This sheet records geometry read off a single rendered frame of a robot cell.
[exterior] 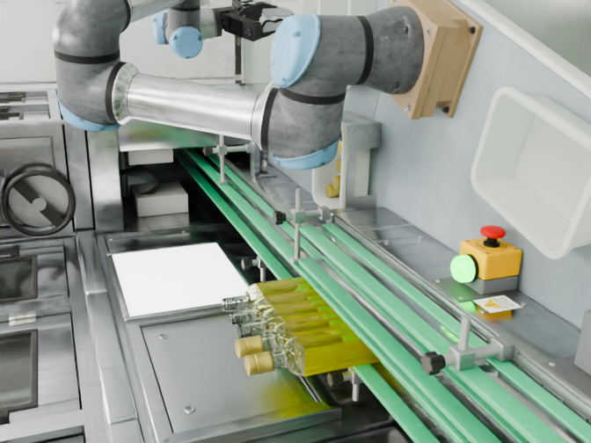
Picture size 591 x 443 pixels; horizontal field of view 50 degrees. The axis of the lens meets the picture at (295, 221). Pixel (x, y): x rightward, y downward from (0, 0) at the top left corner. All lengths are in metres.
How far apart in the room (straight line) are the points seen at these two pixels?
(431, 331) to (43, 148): 1.46
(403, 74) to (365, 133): 0.33
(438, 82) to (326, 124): 0.21
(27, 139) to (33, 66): 2.74
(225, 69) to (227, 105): 3.85
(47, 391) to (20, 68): 3.61
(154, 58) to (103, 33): 3.66
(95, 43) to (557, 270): 0.85
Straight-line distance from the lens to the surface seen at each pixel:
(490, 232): 1.05
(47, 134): 2.09
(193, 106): 1.17
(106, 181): 2.13
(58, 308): 1.71
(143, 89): 1.20
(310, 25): 1.07
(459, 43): 1.13
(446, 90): 1.16
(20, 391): 1.45
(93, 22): 1.22
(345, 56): 1.07
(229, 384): 1.30
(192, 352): 1.41
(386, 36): 1.11
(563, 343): 0.96
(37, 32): 4.80
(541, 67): 1.03
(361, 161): 1.43
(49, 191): 2.12
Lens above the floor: 1.43
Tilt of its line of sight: 20 degrees down
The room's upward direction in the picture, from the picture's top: 96 degrees counter-clockwise
